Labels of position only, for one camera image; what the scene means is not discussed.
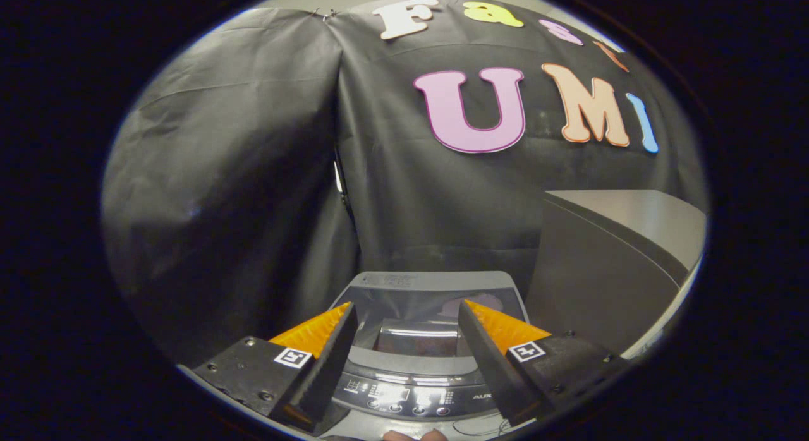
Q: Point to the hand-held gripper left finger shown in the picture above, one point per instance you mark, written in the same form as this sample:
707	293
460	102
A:
332	365

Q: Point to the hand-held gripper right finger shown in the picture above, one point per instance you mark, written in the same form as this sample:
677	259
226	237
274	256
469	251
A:
490	365

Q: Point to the grey washing machine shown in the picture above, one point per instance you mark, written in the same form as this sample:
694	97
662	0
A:
411	390

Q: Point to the beige cabinet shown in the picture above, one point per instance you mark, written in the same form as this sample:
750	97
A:
594	277

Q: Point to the black backdrop cloth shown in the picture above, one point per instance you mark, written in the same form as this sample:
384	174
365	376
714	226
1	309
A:
221	207

